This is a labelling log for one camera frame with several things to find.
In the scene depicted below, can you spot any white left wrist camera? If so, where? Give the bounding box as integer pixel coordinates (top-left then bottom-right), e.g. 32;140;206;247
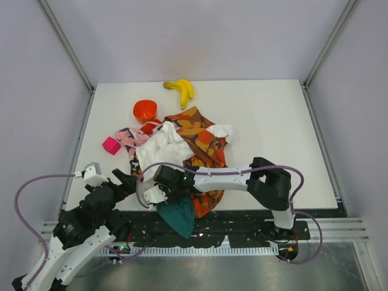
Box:
82;162;108;187

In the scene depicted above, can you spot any white cloth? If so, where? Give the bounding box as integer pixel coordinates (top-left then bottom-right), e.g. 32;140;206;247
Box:
135;121;235;186

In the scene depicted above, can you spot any orange brown camouflage cloth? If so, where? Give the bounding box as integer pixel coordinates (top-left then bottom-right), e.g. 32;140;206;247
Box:
164;107;227;218

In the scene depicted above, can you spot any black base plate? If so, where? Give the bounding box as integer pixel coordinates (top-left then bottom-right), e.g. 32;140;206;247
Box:
60;209;312;248

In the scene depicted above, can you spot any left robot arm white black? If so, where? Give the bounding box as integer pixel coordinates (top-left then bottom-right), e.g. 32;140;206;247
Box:
12;163;137;290

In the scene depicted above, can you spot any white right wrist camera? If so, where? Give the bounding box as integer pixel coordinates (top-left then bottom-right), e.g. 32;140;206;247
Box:
142;186;167;205

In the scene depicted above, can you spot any right aluminium frame post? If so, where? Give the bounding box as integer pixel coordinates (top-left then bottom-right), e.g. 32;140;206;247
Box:
301;0;361;90

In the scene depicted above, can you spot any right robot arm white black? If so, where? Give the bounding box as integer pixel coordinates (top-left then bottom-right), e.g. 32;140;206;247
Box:
147;157;295;230

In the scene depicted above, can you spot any aluminium frame post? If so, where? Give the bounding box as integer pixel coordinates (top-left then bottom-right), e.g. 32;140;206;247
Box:
301;0;361;90
36;0;97;95

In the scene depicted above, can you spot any grey slotted cable duct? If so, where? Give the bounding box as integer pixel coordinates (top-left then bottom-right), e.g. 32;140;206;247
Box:
96;244;279;257

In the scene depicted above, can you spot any teal cloth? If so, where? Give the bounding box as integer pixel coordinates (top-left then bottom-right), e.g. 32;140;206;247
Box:
156;198;195;239

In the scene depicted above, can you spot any black orange patterned cloth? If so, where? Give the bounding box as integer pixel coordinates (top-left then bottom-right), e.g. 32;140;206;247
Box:
129;158;142;177

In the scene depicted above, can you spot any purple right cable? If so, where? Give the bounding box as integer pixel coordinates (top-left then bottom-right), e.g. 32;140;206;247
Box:
135;162;324;264

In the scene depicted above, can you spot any orange plastic bowl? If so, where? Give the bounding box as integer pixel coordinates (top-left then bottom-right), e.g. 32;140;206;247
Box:
133;99;158;122

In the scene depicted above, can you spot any pink cube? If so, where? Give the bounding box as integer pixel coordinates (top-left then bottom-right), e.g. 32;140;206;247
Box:
102;136;121;155

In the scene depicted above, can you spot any pink patterned cloth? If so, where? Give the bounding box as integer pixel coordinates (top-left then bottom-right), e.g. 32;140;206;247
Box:
115;127;150;159

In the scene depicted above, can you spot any yellow banana bunch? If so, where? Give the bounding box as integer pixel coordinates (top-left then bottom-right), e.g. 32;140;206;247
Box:
163;79;195;110

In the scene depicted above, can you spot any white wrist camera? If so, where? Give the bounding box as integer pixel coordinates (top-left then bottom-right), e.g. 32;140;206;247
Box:
142;186;167;205
82;162;108;187

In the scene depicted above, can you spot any left aluminium frame post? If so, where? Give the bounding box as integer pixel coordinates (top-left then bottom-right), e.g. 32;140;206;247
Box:
36;0;97;95

